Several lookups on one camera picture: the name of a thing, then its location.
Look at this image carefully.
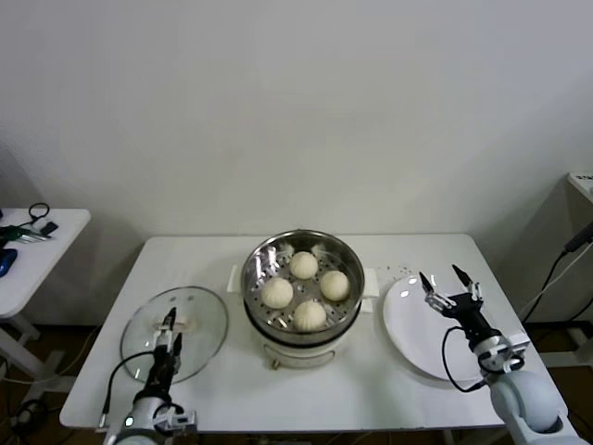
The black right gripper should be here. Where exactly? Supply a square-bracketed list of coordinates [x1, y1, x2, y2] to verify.
[419, 264, 495, 343]

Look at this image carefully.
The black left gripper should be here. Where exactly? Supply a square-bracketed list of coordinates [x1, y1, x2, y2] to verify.
[146, 306, 183, 399]

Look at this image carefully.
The round glass pot lid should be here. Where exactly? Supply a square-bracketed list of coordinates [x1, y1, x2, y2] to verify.
[120, 286, 231, 385]

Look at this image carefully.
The white steamed baozi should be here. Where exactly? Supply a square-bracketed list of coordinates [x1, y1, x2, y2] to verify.
[289, 250, 320, 280]
[293, 299, 328, 333]
[320, 270, 351, 301]
[261, 276, 296, 308]

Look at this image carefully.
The stainless steel steamer basket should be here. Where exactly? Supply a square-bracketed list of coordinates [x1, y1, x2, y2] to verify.
[240, 228, 367, 342]

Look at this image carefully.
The white round plate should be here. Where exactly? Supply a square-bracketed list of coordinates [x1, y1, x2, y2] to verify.
[383, 275, 504, 382]

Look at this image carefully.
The white electric cooker base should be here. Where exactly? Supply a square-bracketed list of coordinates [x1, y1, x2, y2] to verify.
[228, 263, 381, 371]

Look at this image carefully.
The white side table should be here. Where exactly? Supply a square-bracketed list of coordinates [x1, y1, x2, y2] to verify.
[0, 207, 93, 404]

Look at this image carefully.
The blue plastic object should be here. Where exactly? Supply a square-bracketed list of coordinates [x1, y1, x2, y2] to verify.
[0, 248, 20, 278]

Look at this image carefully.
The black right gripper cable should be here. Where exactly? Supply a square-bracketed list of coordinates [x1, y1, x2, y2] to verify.
[442, 326, 492, 395]

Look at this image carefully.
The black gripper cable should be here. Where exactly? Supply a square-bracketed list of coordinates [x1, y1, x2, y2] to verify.
[99, 350, 157, 427]
[442, 326, 492, 395]

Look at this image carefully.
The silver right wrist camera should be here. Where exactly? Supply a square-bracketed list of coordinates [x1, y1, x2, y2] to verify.
[479, 331, 532, 375]

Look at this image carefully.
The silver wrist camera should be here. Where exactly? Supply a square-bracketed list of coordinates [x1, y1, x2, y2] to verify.
[479, 331, 532, 375]
[159, 407, 198, 432]

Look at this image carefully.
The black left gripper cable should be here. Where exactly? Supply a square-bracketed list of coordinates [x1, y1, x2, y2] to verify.
[99, 350, 157, 427]

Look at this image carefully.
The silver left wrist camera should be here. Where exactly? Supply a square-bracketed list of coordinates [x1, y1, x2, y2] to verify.
[159, 407, 198, 432]

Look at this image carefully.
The white floor cable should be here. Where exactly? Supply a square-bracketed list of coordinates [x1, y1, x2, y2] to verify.
[59, 324, 101, 376]

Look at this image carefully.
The thin white wall cable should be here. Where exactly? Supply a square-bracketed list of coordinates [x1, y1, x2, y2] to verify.
[521, 248, 593, 319]

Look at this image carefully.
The white metal floor frame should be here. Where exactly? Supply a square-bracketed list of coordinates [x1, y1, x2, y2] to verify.
[539, 326, 593, 368]

